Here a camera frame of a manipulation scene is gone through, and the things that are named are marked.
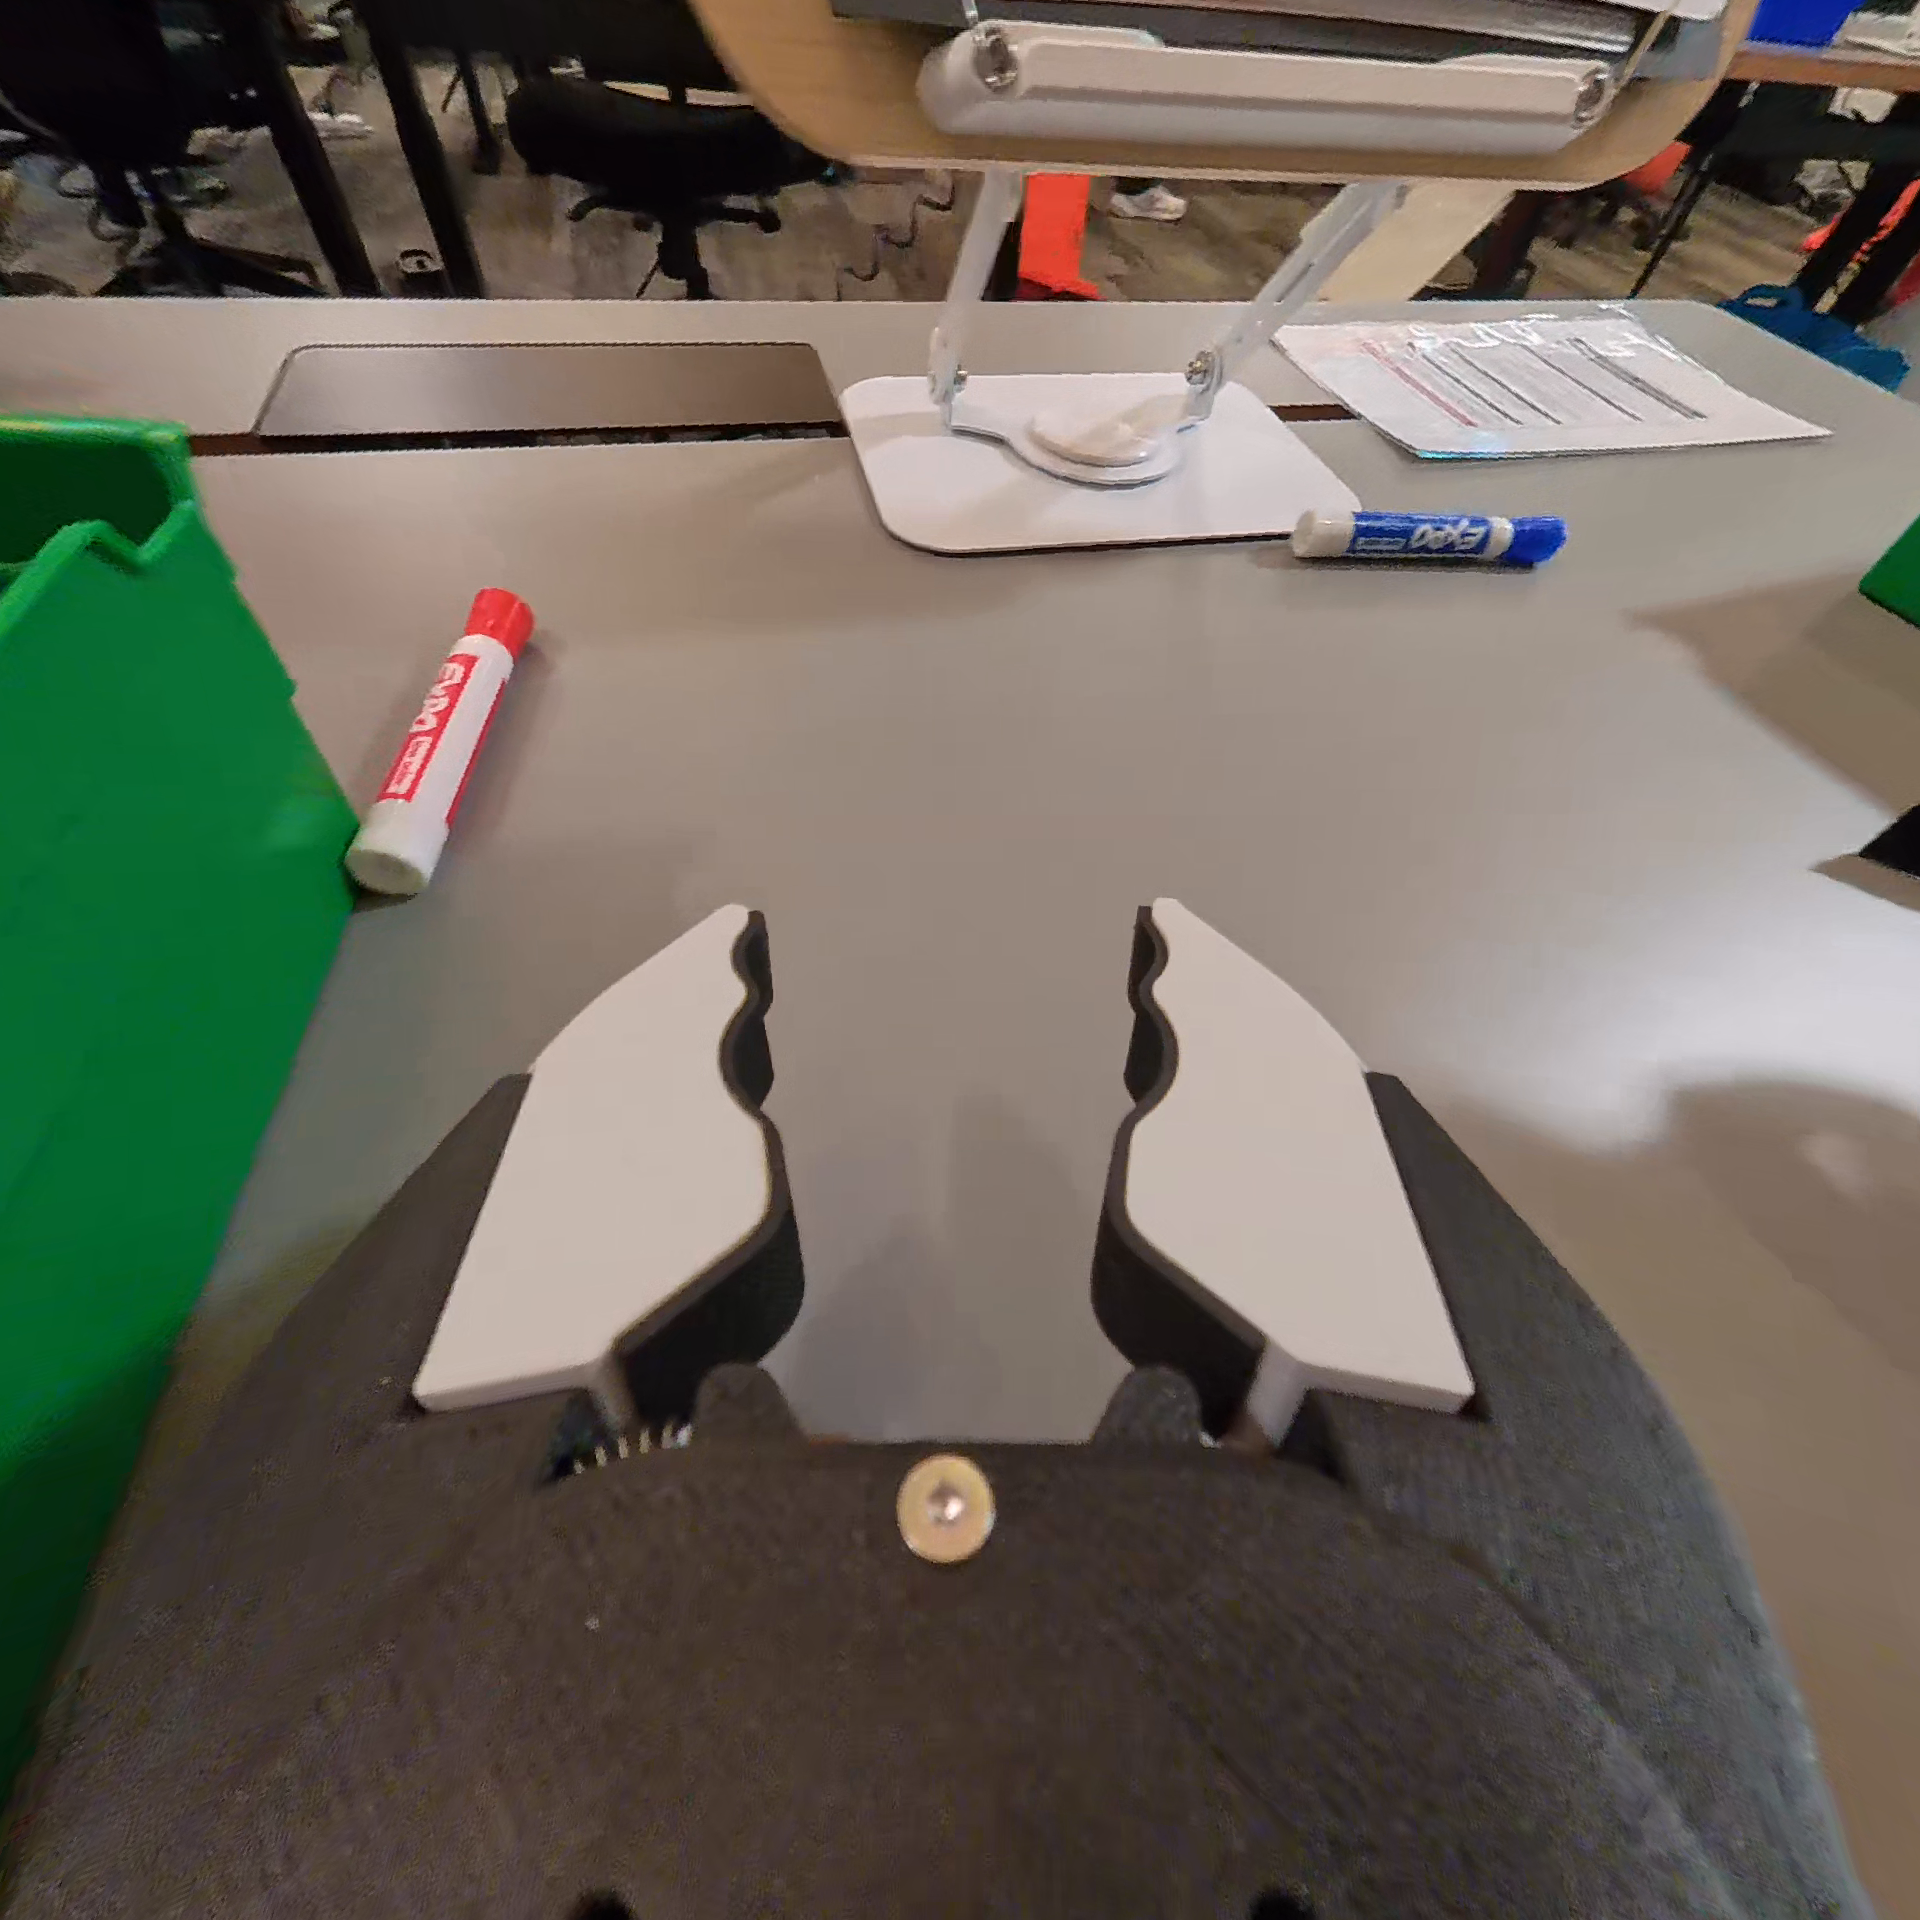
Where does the orange traffic cone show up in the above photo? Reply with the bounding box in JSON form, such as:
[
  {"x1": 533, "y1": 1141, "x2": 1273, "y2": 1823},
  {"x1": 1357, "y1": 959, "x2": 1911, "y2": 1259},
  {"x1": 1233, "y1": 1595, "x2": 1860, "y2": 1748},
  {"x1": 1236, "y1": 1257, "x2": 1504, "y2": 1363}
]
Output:
[{"x1": 1020, "y1": 172, "x2": 1115, "y2": 302}]

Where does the red dry erase marker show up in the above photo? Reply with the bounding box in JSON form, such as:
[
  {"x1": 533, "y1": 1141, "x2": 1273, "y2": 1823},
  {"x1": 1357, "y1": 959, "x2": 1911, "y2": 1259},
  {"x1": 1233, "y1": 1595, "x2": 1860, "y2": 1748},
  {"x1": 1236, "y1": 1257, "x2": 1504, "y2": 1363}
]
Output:
[{"x1": 345, "y1": 588, "x2": 537, "y2": 897}]

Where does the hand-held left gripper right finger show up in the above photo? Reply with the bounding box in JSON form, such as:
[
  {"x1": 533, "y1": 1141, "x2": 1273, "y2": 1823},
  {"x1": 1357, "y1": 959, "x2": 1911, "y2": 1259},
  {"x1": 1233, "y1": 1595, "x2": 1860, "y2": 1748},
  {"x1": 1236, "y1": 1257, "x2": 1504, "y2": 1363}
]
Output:
[{"x1": 1091, "y1": 896, "x2": 1478, "y2": 1452}]

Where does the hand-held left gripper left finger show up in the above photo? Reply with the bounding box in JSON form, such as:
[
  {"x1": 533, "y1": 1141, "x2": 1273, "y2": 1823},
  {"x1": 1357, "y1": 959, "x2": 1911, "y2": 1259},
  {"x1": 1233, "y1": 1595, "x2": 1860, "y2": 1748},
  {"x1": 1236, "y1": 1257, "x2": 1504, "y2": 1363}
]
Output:
[{"x1": 409, "y1": 903, "x2": 807, "y2": 1431}]

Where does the laminated paper sheet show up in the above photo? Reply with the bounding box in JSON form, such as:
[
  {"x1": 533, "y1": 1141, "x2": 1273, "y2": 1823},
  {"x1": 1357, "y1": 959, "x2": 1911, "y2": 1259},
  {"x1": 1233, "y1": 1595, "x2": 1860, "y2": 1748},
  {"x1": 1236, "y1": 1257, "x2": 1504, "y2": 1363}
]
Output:
[{"x1": 1270, "y1": 307, "x2": 1836, "y2": 459}]

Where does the desk cable slot cover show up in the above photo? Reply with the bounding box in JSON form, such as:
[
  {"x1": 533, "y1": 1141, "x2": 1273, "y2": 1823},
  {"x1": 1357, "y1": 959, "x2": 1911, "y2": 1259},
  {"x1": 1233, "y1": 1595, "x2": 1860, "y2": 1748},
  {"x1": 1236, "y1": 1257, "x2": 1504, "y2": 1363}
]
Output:
[{"x1": 251, "y1": 342, "x2": 841, "y2": 440}]

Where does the wooden board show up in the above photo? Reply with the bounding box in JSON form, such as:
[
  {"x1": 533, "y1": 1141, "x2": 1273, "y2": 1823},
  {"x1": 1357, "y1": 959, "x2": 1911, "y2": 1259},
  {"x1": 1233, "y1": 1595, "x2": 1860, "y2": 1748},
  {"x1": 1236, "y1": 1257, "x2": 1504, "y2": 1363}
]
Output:
[{"x1": 681, "y1": 0, "x2": 1759, "y2": 189}]

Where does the blue dry erase marker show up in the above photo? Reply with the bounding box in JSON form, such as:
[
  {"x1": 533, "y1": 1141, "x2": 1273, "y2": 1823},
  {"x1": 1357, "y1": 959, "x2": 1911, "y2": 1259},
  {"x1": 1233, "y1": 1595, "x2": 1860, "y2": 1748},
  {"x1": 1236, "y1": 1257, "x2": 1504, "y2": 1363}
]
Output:
[{"x1": 1293, "y1": 509, "x2": 1568, "y2": 571}]

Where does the black office chair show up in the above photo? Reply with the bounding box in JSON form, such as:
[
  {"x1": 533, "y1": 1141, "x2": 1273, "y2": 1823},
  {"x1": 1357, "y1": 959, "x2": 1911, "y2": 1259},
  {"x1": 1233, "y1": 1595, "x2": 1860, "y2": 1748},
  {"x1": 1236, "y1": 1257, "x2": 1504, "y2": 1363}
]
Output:
[{"x1": 507, "y1": 0, "x2": 827, "y2": 302}]

